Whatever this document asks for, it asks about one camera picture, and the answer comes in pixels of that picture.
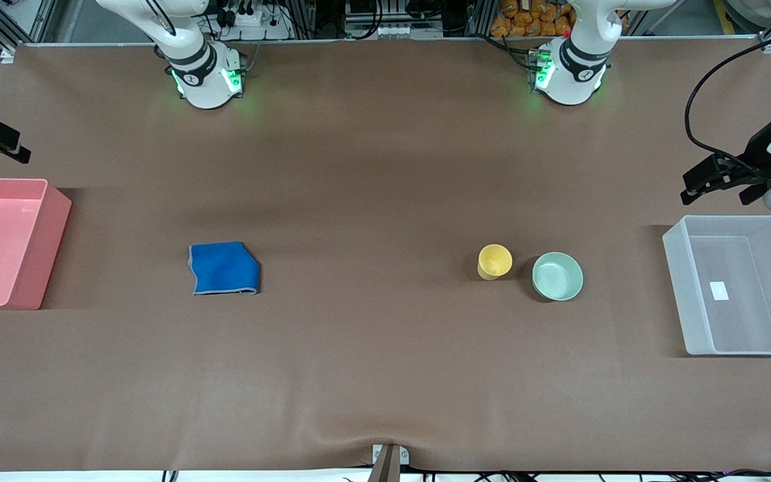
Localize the pale green bowl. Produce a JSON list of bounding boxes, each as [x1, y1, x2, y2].
[[532, 252, 584, 302]]

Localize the yellow cup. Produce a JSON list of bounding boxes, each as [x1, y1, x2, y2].
[[477, 244, 513, 281]]

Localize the blue cloth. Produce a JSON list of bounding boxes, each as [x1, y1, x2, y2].
[[189, 241, 262, 296]]

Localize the translucent white plastic bin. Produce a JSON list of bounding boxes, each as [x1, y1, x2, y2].
[[663, 215, 771, 356]]

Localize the orange snack packets pile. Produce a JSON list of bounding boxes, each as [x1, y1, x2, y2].
[[491, 0, 577, 38]]

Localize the white power strip with plugs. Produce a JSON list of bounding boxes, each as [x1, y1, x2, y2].
[[222, 3, 292, 41]]

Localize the brown table cover mat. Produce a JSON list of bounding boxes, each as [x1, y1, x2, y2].
[[0, 37, 771, 473]]

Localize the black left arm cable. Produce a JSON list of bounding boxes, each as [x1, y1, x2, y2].
[[685, 30, 771, 167]]

